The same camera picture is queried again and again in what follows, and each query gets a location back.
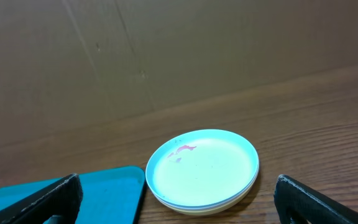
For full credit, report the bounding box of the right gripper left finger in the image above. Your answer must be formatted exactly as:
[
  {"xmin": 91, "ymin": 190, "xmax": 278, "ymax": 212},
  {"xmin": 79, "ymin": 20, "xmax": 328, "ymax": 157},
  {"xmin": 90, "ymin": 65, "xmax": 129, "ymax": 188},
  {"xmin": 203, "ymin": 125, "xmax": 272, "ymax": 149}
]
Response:
[{"xmin": 0, "ymin": 173, "xmax": 83, "ymax": 224}]

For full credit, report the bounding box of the light blue plate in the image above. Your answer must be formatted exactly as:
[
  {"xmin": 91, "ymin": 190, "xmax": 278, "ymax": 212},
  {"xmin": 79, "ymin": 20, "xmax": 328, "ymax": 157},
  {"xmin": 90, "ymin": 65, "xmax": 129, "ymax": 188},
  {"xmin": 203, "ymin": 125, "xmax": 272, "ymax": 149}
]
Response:
[{"xmin": 145, "ymin": 129, "xmax": 260, "ymax": 210}]

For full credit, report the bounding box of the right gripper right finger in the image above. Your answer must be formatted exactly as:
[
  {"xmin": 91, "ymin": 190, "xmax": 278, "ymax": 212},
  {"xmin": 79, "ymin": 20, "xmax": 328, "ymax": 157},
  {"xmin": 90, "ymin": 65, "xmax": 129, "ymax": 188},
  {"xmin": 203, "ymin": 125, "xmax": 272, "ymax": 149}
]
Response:
[{"xmin": 273, "ymin": 174, "xmax": 358, "ymax": 224}]

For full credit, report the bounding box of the white plate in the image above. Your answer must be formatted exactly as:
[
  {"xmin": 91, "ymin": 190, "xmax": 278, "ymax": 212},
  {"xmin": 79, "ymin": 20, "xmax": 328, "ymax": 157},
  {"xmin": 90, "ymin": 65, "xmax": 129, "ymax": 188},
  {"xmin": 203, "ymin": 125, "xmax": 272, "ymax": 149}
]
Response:
[{"xmin": 155, "ymin": 174, "xmax": 259, "ymax": 215}]

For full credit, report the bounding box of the yellow plate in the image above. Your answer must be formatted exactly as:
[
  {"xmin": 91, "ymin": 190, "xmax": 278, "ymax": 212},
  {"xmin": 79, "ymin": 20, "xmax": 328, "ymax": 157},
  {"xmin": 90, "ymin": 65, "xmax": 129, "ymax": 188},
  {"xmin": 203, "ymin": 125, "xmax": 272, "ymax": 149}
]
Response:
[{"xmin": 159, "ymin": 183, "xmax": 254, "ymax": 216}]

